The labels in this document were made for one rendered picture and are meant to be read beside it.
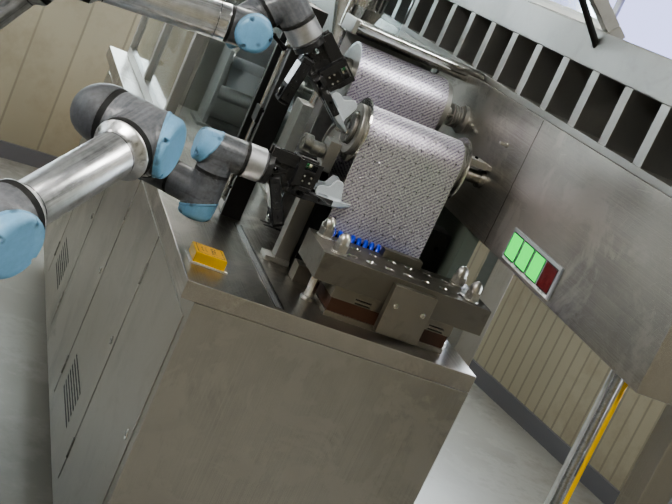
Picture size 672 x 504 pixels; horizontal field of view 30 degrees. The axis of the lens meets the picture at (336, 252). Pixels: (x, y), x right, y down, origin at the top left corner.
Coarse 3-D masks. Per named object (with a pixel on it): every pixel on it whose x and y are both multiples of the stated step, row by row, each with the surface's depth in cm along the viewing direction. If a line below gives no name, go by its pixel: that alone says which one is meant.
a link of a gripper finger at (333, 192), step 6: (336, 180) 269; (318, 186) 268; (324, 186) 268; (330, 186) 269; (336, 186) 269; (342, 186) 269; (318, 192) 268; (324, 192) 269; (330, 192) 269; (336, 192) 270; (342, 192) 270; (330, 198) 269; (336, 198) 270; (336, 204) 270; (342, 204) 271; (348, 204) 272
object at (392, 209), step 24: (360, 168) 271; (384, 168) 272; (360, 192) 273; (384, 192) 274; (408, 192) 275; (432, 192) 277; (336, 216) 273; (360, 216) 275; (384, 216) 276; (408, 216) 277; (432, 216) 279; (384, 240) 278; (408, 240) 279
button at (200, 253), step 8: (192, 248) 259; (200, 248) 258; (208, 248) 261; (192, 256) 257; (200, 256) 255; (208, 256) 256; (216, 256) 257; (224, 256) 260; (208, 264) 256; (216, 264) 257; (224, 264) 257
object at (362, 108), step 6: (360, 108) 273; (366, 108) 271; (360, 114) 272; (366, 114) 270; (360, 120) 270; (366, 120) 269; (360, 126) 269; (360, 132) 269; (354, 138) 270; (360, 138) 269; (342, 144) 276; (348, 144) 272; (354, 144) 270; (342, 150) 275; (348, 150) 272; (462, 168) 277; (456, 180) 278
